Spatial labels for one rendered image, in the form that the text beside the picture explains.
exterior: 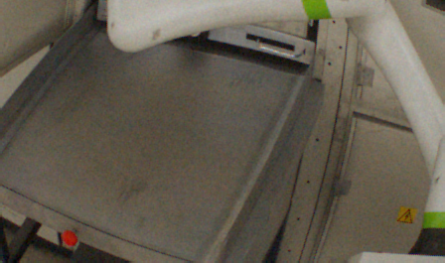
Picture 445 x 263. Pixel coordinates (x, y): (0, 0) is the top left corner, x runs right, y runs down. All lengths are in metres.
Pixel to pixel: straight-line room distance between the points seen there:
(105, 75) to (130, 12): 0.40
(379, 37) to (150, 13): 0.43
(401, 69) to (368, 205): 0.61
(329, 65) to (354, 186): 0.31
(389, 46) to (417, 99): 0.12
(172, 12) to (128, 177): 0.31
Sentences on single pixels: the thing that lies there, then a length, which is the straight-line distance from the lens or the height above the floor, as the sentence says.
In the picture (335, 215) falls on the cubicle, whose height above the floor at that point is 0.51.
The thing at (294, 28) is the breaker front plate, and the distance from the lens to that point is 1.99.
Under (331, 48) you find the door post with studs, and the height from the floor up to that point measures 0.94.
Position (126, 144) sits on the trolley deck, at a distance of 1.71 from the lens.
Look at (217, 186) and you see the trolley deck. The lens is 1.63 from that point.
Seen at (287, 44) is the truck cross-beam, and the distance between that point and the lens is 2.00.
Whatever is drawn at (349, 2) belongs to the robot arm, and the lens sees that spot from 1.48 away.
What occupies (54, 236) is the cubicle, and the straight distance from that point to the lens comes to 2.59.
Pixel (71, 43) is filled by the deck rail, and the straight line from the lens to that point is 2.02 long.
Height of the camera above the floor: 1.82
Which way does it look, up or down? 32 degrees down
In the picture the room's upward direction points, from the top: 7 degrees clockwise
